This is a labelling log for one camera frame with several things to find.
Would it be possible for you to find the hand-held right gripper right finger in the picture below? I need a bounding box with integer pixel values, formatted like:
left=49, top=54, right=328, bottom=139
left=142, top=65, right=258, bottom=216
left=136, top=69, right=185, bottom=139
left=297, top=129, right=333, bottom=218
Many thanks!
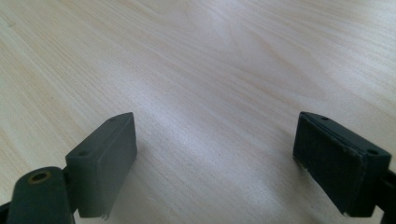
left=292, top=111, right=393, bottom=218

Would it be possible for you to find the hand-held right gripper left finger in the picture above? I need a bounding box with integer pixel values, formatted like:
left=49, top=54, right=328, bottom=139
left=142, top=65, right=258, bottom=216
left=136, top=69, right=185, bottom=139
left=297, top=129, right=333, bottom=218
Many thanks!
left=64, top=112, right=138, bottom=219

